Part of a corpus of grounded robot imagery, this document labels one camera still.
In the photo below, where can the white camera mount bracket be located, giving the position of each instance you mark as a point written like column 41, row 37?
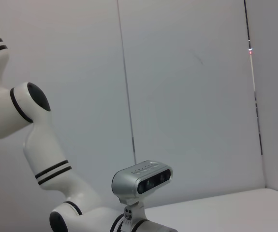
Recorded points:
column 135, row 211

